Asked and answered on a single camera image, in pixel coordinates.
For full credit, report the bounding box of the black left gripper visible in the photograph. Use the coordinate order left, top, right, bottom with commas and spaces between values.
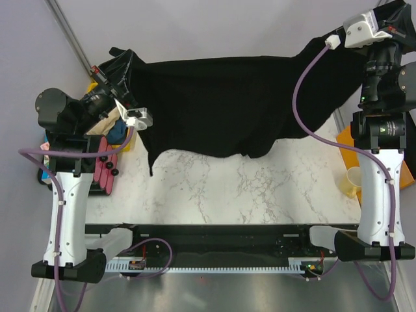
76, 48, 138, 132

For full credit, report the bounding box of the black t shirt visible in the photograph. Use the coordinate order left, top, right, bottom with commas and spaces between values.
109, 37, 370, 177

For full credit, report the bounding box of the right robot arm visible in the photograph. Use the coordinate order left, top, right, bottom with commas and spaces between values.
334, 1, 415, 262

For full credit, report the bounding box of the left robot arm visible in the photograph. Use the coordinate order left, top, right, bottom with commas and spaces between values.
20, 48, 143, 283

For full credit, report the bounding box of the blue t shirt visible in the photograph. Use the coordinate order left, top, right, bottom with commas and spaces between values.
106, 118, 127, 145

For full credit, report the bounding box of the yellow plastic bin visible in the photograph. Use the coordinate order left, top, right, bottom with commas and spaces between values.
86, 83, 133, 153

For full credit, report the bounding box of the blue paperback book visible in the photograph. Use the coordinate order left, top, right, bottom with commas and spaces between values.
40, 136, 52, 187

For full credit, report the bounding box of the orange folder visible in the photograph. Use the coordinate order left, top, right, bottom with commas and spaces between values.
335, 113, 416, 189

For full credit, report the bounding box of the yellow mug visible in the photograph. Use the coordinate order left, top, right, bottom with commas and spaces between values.
338, 166, 361, 198

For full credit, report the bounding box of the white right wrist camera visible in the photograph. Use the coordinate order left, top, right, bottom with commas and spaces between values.
343, 10, 393, 49

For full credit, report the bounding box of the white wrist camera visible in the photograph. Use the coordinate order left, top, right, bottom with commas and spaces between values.
115, 99, 153, 131
343, 10, 393, 49

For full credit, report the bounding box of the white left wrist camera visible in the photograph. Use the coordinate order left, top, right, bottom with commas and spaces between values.
115, 99, 153, 131

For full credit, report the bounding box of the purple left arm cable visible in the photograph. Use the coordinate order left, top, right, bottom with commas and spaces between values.
18, 125, 136, 312

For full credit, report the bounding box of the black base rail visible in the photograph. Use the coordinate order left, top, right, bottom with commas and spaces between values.
84, 222, 361, 269

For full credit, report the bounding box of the white slotted cable duct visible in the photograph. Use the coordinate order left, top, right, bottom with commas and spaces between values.
105, 257, 324, 274

